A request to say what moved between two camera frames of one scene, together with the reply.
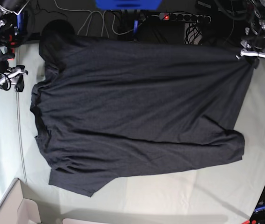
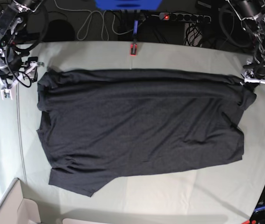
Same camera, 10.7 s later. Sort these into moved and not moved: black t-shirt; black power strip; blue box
Moved: black t-shirt
Not moved: blue box; black power strip
